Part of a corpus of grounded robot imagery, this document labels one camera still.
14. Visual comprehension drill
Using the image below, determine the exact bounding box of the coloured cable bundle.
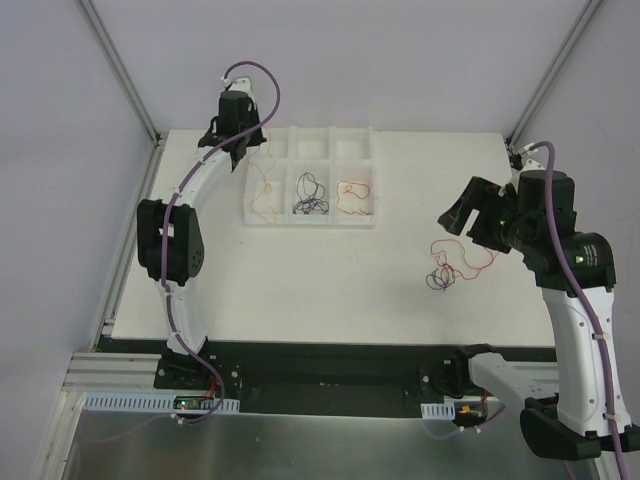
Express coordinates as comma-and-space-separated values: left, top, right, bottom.
424, 238, 501, 293

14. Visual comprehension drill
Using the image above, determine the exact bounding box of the yellow cable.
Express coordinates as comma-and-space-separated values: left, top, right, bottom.
247, 127, 279, 225

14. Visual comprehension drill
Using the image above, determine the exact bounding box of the dark blue cable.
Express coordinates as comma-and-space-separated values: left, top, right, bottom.
291, 171, 332, 217

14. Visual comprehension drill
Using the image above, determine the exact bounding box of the red cable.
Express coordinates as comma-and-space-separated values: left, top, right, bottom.
335, 178, 374, 219

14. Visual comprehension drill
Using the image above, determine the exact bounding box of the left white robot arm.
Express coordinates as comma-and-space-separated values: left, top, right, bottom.
136, 88, 264, 389

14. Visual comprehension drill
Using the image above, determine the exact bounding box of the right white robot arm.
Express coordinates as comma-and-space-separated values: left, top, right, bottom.
433, 170, 639, 461

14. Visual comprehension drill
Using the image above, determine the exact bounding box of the white foam compartment tray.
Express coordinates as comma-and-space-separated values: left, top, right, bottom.
243, 126, 379, 229

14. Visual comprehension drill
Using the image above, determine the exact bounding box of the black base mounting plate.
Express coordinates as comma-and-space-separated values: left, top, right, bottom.
152, 337, 511, 415

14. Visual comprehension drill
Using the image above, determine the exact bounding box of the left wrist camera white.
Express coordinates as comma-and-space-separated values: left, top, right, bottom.
221, 76, 255, 101

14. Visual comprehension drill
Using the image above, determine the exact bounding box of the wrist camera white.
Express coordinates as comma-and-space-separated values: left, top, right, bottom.
508, 143, 544, 173
221, 76, 255, 101

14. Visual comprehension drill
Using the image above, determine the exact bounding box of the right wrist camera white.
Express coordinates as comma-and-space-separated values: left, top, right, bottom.
508, 143, 544, 173

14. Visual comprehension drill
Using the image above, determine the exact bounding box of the left aluminium frame post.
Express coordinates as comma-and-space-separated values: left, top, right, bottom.
74, 0, 162, 145

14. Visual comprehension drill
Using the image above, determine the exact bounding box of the aluminium frame post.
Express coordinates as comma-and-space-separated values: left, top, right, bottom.
505, 0, 607, 152
74, 0, 162, 145

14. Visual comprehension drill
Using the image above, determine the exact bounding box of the right white slotted cable duct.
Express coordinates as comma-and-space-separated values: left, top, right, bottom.
420, 402, 456, 421

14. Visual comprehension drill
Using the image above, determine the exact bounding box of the white slotted cable duct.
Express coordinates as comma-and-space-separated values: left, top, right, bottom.
84, 393, 240, 415
420, 402, 456, 421

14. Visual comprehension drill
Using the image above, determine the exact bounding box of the right aluminium frame post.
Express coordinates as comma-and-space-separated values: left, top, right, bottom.
505, 0, 607, 152

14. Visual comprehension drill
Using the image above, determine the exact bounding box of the left white slotted cable duct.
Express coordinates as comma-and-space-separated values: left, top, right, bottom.
84, 393, 240, 415

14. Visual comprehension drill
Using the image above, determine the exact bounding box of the aluminium front rail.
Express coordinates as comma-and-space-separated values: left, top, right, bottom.
63, 351, 166, 390

